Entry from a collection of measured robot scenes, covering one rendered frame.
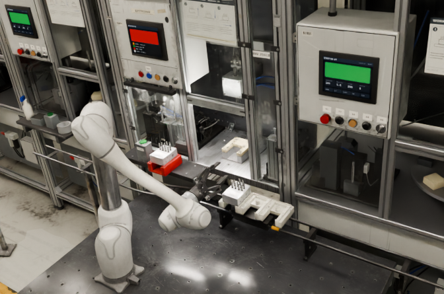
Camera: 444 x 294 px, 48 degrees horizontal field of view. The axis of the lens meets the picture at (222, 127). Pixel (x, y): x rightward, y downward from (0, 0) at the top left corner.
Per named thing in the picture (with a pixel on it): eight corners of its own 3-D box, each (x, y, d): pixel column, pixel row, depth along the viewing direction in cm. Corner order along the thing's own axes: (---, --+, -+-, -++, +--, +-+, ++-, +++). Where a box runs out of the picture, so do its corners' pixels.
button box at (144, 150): (137, 160, 292) (134, 143, 286) (146, 153, 297) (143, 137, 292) (147, 163, 288) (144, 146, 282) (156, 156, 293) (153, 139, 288)
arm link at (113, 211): (101, 252, 248) (104, 224, 267) (133, 248, 249) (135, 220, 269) (71, 116, 211) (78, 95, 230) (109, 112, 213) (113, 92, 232)
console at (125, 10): (121, 79, 283) (104, -1, 261) (153, 62, 303) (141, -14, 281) (178, 92, 261) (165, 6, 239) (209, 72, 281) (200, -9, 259)
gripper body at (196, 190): (201, 205, 239) (213, 193, 243) (192, 191, 236) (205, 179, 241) (192, 203, 245) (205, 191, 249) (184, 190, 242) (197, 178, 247)
